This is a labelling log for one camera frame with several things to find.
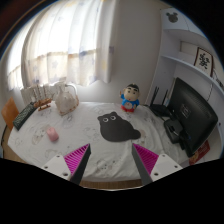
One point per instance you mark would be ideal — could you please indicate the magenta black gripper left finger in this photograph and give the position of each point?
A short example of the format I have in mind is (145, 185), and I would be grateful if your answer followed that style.
(70, 167)

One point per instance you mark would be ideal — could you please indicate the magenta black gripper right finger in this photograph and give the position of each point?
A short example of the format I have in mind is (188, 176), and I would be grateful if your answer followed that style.
(151, 166)

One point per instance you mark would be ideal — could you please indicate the black cat-shaped mouse pad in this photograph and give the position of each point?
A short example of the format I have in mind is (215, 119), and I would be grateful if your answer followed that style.
(113, 128)

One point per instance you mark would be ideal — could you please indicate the white patterned tablecloth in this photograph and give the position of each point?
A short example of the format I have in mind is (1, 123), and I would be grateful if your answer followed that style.
(109, 161)

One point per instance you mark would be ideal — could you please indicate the black monitor stand base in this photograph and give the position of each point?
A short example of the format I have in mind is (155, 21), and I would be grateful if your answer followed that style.
(173, 129)

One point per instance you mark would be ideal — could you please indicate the red paper booklet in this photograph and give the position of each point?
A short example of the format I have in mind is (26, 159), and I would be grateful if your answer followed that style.
(200, 153)

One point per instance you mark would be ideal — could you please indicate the black wifi router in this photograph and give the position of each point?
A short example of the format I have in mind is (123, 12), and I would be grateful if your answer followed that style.
(158, 109)

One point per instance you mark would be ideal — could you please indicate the clear glass pitcher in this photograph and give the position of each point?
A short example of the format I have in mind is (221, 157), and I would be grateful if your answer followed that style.
(64, 100)

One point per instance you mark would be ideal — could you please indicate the black computer monitor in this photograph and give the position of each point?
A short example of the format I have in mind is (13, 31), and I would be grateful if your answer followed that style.
(194, 113)

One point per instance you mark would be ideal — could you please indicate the black keyboard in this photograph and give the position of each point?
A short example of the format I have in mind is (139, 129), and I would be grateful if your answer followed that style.
(23, 116)

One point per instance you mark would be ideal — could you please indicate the wooden model sailboat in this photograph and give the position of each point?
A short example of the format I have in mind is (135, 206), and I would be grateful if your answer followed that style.
(42, 100)

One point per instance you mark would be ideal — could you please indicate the cartoon boy figurine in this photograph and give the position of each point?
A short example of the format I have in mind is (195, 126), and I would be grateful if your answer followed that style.
(130, 98)

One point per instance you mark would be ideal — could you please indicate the orange wooden chair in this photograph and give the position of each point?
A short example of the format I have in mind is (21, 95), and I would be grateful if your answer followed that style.
(9, 113)

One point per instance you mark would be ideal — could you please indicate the framed calligraphy picture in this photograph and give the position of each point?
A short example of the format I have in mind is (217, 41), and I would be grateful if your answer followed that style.
(204, 61)

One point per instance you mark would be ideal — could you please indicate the white sheer curtain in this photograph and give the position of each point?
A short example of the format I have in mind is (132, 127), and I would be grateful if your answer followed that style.
(69, 41)

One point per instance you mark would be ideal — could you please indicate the white wall shelf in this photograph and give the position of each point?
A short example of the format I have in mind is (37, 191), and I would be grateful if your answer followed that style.
(180, 39)

